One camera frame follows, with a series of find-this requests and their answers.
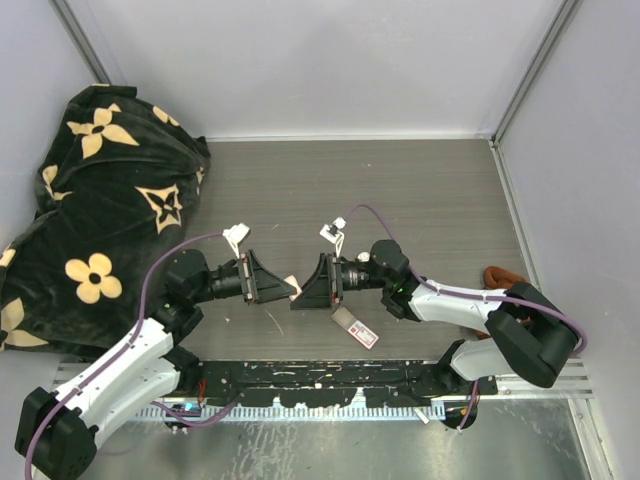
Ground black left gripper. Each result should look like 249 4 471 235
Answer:
192 249 296 304

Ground white slotted cable duct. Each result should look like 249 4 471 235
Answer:
134 403 447 422

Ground black floral blanket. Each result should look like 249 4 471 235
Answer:
1 84 211 358

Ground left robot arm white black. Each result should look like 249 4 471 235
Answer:
14 249 296 479

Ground brown cloth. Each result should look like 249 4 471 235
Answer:
474 265 529 341

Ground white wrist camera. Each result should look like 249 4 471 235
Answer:
222 223 251 258
319 217 346 258

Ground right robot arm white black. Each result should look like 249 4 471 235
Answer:
291 239 585 394

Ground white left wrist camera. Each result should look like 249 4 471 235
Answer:
222 223 251 258

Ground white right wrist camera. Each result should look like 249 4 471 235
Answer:
319 217 346 258

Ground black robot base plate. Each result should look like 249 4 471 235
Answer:
142 358 500 407

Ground red white staple box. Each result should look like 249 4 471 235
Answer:
331 306 379 350

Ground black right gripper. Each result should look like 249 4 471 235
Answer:
291 252 391 310

